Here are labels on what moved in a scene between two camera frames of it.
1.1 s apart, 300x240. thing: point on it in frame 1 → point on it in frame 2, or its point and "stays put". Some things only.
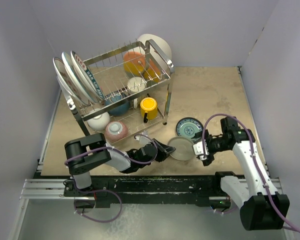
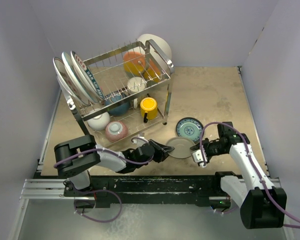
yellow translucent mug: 149,109 stays put
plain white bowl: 99,122 stays put
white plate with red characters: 68,83 → 88,79
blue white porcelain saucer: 187,127 stays put
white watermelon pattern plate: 77,79 → 61,70
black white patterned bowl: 116,131 stays put
